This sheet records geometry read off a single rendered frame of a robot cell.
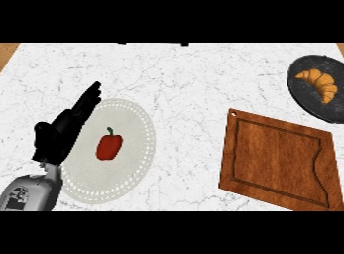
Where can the golden croissant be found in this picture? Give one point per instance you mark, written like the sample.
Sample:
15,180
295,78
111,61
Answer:
322,84

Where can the round white placemat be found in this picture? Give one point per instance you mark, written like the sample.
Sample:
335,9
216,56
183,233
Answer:
125,172

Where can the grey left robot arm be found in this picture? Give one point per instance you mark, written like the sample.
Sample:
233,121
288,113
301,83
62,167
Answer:
30,193

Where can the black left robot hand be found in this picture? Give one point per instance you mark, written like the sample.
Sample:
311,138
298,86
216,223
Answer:
62,132

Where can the brown wooden cutting board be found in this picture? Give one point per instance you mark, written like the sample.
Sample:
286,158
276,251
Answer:
276,158

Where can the red bell pepper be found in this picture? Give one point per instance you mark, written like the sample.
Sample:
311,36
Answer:
109,145

